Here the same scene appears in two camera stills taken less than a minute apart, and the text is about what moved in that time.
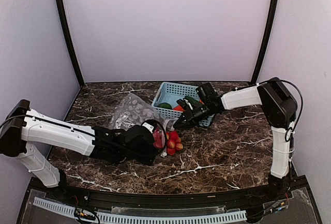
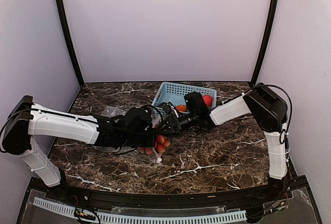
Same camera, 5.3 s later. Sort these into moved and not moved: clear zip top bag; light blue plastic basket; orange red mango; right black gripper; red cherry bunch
Moved: red cherry bunch; clear zip top bag; right black gripper
Not moved: orange red mango; light blue plastic basket
